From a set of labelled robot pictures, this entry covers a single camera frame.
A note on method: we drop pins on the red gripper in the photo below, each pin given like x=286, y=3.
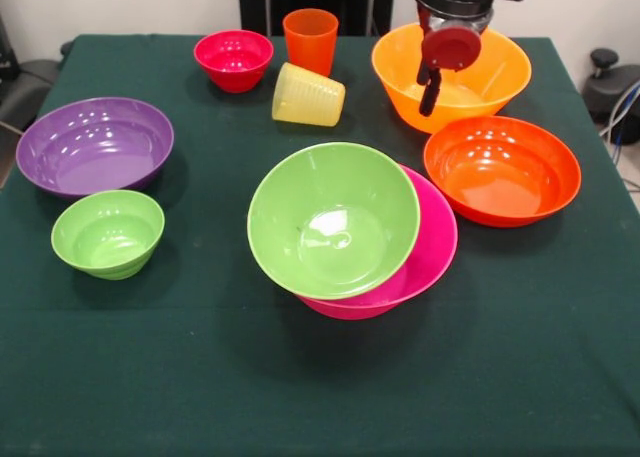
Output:
x=452, y=49

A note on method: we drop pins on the yellow bowl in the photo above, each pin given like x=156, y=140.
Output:
x=500, y=62

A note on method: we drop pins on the yellow cup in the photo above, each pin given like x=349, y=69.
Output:
x=310, y=99

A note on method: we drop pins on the pink bowl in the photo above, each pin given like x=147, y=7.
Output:
x=435, y=237

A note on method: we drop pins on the large green bowl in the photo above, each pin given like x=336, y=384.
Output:
x=335, y=227

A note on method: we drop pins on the orange bowl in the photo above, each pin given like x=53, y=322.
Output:
x=500, y=172

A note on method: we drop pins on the orange cup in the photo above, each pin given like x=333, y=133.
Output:
x=310, y=47

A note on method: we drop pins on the black round equipment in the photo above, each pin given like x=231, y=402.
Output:
x=607, y=87

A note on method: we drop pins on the red bowl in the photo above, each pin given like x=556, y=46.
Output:
x=235, y=62

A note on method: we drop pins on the purple bowl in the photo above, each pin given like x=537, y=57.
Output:
x=95, y=152

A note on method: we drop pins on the small green bowl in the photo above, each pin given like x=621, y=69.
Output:
x=107, y=237

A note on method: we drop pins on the dark green tablecloth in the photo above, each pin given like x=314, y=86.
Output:
x=150, y=352

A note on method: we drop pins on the dark grey chair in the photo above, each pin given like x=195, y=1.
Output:
x=30, y=87

